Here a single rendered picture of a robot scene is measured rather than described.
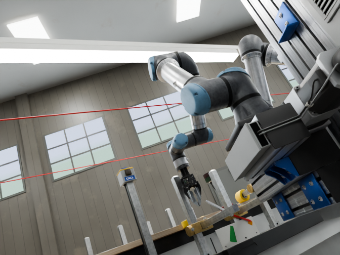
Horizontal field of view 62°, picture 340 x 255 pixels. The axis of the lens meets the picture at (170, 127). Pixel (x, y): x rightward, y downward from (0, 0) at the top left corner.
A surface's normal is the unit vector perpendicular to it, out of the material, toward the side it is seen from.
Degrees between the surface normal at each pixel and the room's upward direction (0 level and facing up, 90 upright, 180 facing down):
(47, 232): 90
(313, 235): 90
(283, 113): 90
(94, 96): 90
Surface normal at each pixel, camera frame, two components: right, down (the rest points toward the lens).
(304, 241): 0.38, -0.52
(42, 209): 0.00, -0.43
